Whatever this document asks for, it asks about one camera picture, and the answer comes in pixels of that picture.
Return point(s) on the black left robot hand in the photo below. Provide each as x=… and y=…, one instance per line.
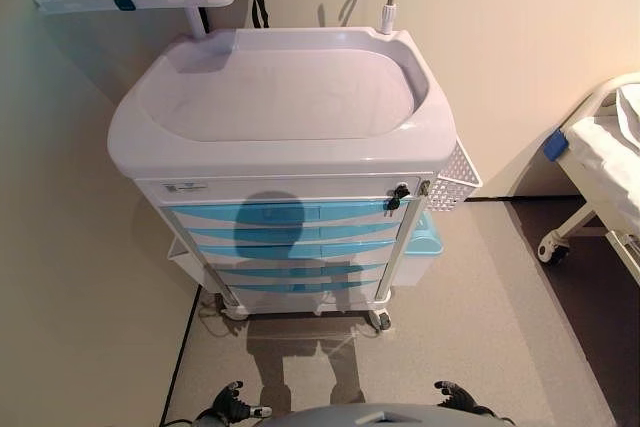
x=231, y=402

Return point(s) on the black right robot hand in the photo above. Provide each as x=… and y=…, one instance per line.
x=457, y=397

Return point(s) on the blue cart drawer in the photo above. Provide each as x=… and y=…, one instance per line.
x=350, y=233
x=280, y=273
x=345, y=211
x=280, y=287
x=350, y=251

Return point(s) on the cart caster wheel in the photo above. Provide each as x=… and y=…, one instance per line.
x=381, y=319

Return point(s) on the grey robot torso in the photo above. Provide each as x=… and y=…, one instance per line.
x=345, y=416

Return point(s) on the blue and white waste bin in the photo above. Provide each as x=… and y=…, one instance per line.
x=424, y=252

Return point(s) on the bed caster wheel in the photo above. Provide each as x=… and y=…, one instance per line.
x=553, y=251

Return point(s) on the black keys in lock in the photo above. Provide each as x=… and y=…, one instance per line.
x=398, y=197

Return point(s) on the white perforated side basket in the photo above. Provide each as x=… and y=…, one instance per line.
x=455, y=182

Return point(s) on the white hospital bed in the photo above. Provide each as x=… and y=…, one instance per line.
x=595, y=167

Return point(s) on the blue bed corner bumper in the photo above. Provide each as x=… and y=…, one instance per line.
x=555, y=144

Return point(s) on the white bed sheet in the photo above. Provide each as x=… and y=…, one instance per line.
x=612, y=157

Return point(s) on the white medical cart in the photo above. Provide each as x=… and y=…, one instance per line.
x=280, y=112

